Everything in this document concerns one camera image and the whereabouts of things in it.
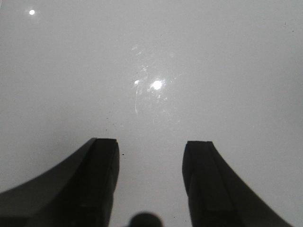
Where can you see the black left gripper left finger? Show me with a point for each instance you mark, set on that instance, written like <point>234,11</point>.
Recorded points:
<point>77,192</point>

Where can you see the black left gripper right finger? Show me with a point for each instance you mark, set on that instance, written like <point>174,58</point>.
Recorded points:
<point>217,196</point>

